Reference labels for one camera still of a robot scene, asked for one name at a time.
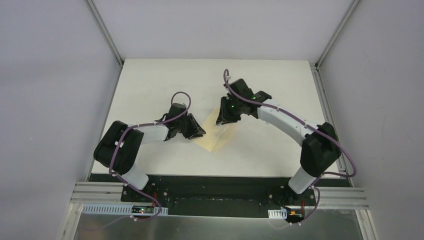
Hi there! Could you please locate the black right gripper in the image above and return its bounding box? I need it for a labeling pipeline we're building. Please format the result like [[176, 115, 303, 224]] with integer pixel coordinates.
[[217, 96, 244, 125]]

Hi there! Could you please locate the cream paper envelope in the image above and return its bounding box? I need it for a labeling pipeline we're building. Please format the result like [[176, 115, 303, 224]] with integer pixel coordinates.
[[193, 107, 236, 152]]

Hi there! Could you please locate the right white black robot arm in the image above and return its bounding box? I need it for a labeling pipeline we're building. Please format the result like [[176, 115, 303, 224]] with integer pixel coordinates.
[[216, 78, 342, 205]]

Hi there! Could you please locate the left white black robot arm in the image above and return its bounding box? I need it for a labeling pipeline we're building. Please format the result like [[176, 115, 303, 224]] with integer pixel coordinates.
[[93, 103, 206, 203]]

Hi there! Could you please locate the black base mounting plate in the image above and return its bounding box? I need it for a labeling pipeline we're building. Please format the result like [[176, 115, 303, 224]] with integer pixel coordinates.
[[120, 175, 316, 218]]

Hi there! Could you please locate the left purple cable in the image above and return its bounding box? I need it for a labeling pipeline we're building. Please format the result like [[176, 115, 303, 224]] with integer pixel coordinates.
[[108, 91, 193, 223]]

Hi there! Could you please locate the purple cable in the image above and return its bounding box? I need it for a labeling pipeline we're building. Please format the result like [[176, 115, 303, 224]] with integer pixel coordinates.
[[108, 91, 193, 223], [223, 68, 358, 230]]

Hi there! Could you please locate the right white cable duct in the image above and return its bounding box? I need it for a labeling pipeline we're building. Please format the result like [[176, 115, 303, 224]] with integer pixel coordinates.
[[267, 208, 288, 220]]

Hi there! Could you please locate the white cable duct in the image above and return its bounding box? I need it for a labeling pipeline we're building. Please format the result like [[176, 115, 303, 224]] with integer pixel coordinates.
[[82, 203, 169, 217], [267, 208, 288, 220]]

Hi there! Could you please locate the left white cable duct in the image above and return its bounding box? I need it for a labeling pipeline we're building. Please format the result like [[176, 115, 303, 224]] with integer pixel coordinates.
[[82, 203, 169, 217]]

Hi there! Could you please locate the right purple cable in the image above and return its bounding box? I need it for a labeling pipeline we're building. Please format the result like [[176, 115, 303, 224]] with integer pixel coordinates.
[[223, 68, 358, 230]]

